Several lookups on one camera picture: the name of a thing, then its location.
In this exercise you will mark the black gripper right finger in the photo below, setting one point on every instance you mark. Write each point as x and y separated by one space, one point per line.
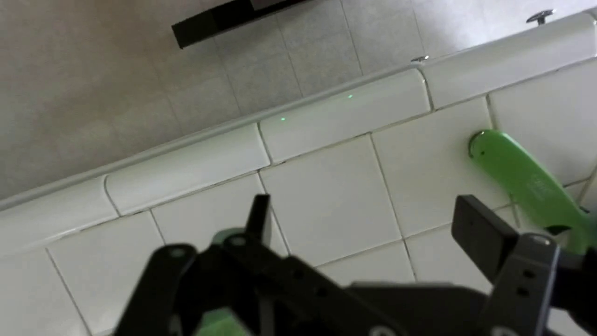
524 280

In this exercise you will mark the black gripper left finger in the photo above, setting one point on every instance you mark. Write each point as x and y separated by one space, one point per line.
188 286

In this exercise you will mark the metal cabinet knob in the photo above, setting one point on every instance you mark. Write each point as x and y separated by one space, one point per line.
421 58
540 15

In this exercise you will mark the black floor bar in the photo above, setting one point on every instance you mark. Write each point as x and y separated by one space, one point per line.
231 21

